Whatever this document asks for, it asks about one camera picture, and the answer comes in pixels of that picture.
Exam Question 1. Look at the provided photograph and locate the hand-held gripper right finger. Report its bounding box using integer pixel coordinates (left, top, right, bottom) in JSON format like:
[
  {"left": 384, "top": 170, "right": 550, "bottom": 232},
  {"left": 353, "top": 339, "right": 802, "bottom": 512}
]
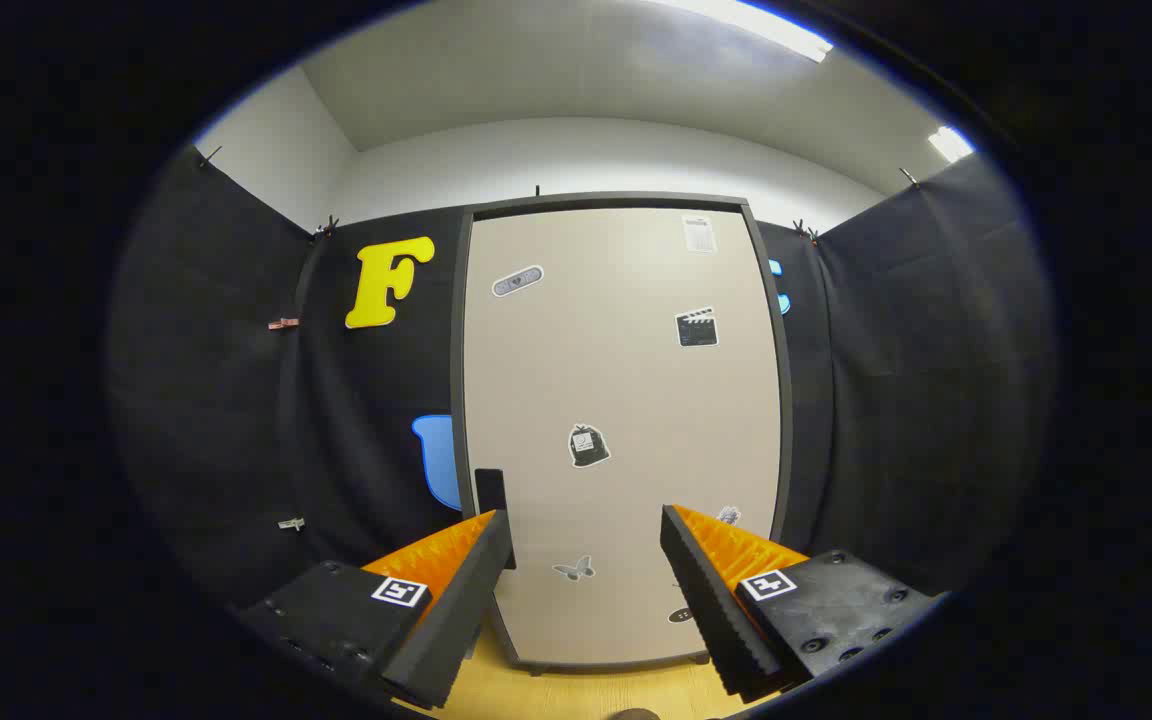
[{"left": 660, "top": 504, "right": 942, "bottom": 701}]

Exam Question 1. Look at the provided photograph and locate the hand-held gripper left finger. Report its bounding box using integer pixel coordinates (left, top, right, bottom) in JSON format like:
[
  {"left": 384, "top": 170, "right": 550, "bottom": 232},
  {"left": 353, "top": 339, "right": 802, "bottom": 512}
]
[{"left": 236, "top": 508, "right": 517, "bottom": 711}]

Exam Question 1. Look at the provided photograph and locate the black cabinet door handle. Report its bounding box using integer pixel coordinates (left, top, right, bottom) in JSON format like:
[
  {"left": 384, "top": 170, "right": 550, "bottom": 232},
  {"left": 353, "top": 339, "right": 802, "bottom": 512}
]
[{"left": 474, "top": 467, "right": 517, "bottom": 571}]

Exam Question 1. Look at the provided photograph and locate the grey shoe cabinet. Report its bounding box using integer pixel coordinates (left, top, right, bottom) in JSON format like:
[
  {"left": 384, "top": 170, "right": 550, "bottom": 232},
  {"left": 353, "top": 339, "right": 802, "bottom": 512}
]
[{"left": 449, "top": 192, "right": 795, "bottom": 676}]

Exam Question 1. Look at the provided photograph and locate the beige shoe cabinet door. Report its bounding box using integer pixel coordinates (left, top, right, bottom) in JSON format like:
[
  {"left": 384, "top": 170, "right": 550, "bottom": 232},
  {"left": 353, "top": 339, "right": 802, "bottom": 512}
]
[{"left": 463, "top": 208, "right": 785, "bottom": 666}]

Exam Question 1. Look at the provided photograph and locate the small ceiling light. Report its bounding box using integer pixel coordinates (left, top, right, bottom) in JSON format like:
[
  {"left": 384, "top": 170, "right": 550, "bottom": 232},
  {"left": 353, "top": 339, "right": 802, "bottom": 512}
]
[{"left": 928, "top": 126, "right": 975, "bottom": 163}]

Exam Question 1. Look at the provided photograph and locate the long ceiling light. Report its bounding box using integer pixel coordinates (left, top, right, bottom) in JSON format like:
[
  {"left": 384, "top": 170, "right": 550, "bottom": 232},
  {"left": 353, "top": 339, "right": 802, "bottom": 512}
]
[{"left": 656, "top": 0, "right": 834, "bottom": 63}]

